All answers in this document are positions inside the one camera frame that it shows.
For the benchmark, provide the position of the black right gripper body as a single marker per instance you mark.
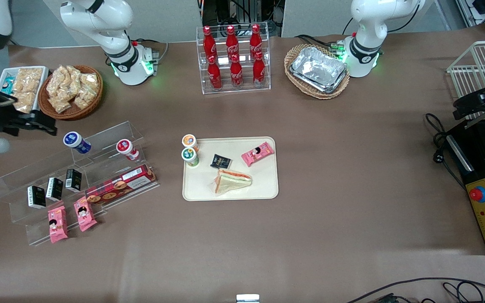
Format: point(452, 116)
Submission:
point(1, 118)

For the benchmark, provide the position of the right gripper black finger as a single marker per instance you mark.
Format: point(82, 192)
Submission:
point(44, 123)
point(11, 128)

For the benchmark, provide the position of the plastic-wrapped triangle sandwich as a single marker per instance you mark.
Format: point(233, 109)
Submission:
point(232, 181)

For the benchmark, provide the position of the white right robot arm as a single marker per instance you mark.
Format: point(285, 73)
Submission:
point(116, 46)

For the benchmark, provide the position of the white rectangular snack tray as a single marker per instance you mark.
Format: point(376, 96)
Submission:
point(42, 84)

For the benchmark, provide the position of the cream plastic tray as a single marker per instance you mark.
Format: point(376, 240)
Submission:
point(259, 185)

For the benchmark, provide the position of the aluminium foil tray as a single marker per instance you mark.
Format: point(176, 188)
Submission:
point(318, 69)

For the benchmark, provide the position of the flat cracker pack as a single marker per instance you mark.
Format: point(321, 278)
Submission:
point(27, 80)
point(25, 102)

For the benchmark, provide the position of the teal snack packet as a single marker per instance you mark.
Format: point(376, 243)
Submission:
point(7, 86)

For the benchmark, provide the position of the clear bag of crackers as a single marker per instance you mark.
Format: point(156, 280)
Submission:
point(89, 82)
point(59, 78)
point(83, 99)
point(59, 102)

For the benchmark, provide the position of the brown round wicker basket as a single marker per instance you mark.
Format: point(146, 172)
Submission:
point(70, 114)

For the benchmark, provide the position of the blue-lid yogurt cup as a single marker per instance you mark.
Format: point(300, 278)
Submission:
point(76, 142)

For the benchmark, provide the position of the clear acrylic stepped shelf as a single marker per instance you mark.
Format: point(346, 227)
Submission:
point(19, 176)

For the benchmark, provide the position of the small black carton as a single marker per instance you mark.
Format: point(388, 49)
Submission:
point(73, 179)
point(36, 197)
point(54, 188)

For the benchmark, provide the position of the red-lid yogurt cup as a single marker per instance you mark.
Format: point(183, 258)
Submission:
point(126, 149)

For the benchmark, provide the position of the red tartan shortbread box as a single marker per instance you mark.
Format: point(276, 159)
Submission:
point(120, 185)

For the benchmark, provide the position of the pink snack packet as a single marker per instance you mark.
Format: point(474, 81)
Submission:
point(85, 214)
point(57, 225)
point(258, 154)

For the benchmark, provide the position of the orange-lid yogurt cup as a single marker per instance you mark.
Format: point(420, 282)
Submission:
point(189, 140)

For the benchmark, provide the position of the green-lid yogurt cup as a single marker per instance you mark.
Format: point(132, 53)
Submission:
point(190, 156)

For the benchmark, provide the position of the red cola bottle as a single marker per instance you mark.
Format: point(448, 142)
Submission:
point(259, 71)
point(255, 40)
point(214, 75)
point(209, 42)
point(231, 41)
point(236, 73)

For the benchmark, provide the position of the black foil sachet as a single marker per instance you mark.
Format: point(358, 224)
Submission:
point(220, 161)

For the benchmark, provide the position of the clear acrylic bottle rack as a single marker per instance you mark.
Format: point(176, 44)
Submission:
point(246, 89)

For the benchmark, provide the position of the black equipment rack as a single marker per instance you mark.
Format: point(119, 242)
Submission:
point(242, 12)

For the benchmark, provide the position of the tan oval wicker basket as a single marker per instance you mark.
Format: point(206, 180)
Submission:
point(295, 82)

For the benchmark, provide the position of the grey metal bar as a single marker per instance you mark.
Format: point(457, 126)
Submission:
point(475, 123)

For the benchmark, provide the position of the black sealing machine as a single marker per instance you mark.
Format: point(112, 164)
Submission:
point(478, 164)

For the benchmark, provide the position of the red emergency stop button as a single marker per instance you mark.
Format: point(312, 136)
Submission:
point(477, 194)

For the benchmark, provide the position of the metal frame with equipment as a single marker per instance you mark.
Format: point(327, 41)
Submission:
point(484, 6)

